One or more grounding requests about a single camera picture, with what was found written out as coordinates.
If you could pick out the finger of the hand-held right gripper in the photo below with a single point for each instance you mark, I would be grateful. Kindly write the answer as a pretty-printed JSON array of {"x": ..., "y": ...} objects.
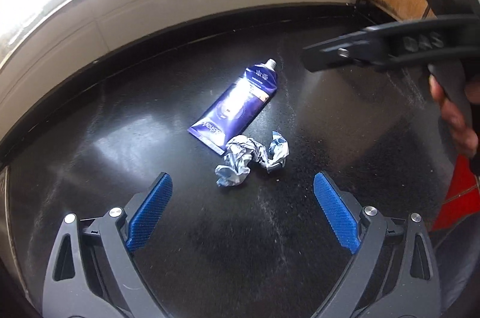
[{"x": 337, "y": 50}]

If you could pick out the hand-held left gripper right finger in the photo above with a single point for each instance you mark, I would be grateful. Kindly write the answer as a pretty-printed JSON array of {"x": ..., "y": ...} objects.
[{"x": 337, "y": 216}]

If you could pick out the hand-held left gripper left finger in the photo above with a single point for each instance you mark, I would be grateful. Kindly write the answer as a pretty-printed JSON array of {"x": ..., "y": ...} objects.
[{"x": 148, "y": 216}]

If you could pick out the silver wrapper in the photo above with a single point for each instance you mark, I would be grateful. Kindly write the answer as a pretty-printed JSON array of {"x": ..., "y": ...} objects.
[{"x": 236, "y": 160}]

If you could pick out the purple tube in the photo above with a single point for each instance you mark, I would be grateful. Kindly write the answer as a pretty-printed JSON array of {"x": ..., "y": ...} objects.
[{"x": 240, "y": 100}]

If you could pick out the red cloth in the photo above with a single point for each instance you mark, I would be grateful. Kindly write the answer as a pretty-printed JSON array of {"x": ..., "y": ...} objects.
[{"x": 457, "y": 198}]

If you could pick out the person's right hand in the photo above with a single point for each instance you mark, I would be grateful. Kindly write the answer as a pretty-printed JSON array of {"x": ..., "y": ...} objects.
[{"x": 453, "y": 123}]

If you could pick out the grey clothing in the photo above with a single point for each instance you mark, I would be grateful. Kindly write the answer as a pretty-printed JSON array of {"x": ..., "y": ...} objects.
[{"x": 457, "y": 273}]

